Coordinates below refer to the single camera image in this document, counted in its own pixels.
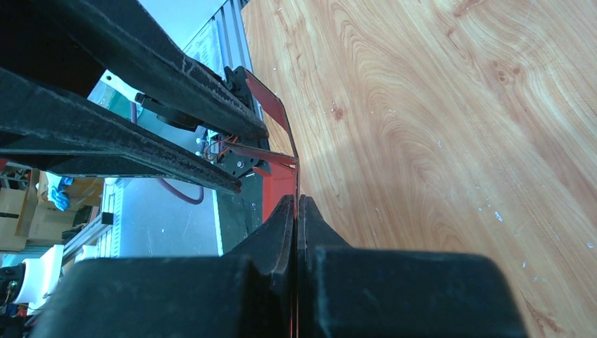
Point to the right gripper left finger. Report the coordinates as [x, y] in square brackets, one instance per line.
[201, 296]

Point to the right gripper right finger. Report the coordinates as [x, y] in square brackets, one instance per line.
[344, 291]

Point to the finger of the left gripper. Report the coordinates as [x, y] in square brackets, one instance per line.
[68, 44]
[66, 134]

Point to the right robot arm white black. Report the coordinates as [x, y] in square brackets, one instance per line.
[32, 280]

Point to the brown cardboard boxes background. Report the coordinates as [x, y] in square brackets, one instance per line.
[38, 208]

